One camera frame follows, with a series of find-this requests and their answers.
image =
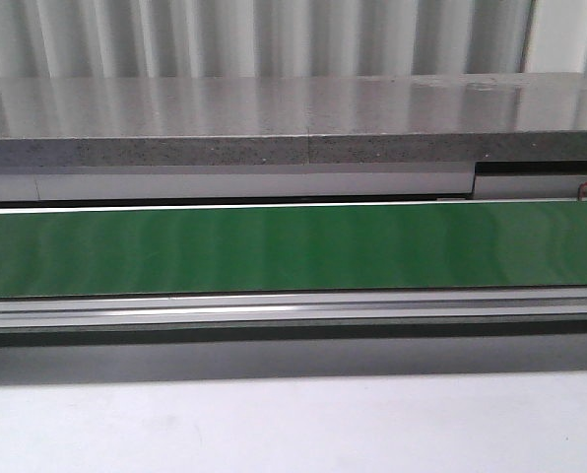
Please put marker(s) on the white corrugated curtain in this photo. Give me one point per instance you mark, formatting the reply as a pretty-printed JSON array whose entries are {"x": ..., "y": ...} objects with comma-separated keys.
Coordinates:
[{"x": 61, "y": 39}]

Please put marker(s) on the silver aluminium conveyor front rail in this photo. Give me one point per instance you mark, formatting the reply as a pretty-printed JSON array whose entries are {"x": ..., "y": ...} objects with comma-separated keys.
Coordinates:
[{"x": 292, "y": 316}]

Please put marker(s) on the white panel under slab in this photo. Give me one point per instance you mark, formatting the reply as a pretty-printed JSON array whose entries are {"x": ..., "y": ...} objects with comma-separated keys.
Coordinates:
[{"x": 310, "y": 181}]

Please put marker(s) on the grey speckled stone slab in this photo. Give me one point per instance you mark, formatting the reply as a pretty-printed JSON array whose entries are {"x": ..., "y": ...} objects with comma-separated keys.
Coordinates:
[{"x": 130, "y": 122}]

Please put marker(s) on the green conveyor belt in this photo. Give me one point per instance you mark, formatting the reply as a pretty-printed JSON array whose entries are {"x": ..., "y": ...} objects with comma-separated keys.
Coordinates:
[{"x": 175, "y": 250}]

